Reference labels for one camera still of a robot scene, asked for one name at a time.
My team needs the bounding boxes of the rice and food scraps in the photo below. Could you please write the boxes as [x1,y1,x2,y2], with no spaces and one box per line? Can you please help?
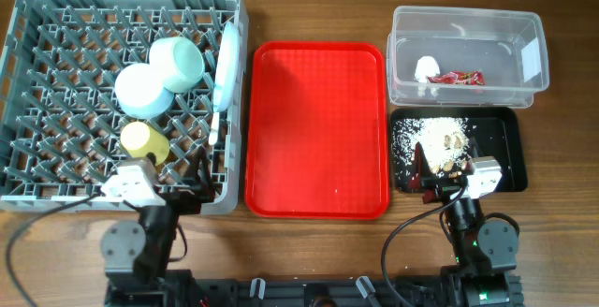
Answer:
[391,117,470,177]

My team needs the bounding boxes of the white plastic spoon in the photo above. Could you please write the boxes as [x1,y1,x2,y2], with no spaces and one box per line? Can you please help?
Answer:
[208,112,220,146]

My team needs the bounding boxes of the red snack wrapper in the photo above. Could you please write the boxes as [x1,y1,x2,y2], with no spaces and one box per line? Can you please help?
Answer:
[428,71,485,86]

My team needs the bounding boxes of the yellow plastic cup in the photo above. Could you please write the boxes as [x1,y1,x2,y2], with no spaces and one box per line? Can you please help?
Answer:
[120,122,169,165]

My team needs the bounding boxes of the white napkin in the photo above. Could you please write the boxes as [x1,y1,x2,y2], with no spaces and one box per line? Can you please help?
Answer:
[414,56,440,97]

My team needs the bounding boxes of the light blue saucer bowl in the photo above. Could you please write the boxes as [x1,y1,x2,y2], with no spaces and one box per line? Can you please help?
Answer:
[114,63,174,120]

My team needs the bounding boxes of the light blue plate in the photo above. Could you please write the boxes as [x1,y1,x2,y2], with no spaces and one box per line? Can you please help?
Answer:
[212,22,241,112]

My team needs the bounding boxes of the green bowl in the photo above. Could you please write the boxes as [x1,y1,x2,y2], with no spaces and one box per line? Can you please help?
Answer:
[149,37,205,94]

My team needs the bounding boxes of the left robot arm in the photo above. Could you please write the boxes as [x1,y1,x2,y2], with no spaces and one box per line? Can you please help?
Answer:
[100,147,215,306]

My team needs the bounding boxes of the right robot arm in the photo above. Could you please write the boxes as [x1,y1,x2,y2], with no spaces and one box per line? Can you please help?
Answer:
[409,144,524,306]

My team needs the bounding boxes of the black waste tray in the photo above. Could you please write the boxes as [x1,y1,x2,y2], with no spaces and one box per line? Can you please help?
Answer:
[388,107,528,193]

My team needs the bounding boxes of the grey dishwasher rack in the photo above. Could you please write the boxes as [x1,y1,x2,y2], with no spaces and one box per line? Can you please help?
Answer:
[1,0,249,215]

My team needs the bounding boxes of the clear plastic bin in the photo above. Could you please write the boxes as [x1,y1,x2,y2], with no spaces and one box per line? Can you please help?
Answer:
[387,6,549,108]

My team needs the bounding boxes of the red plastic tray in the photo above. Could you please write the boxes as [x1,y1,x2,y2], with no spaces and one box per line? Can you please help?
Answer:
[244,41,390,220]

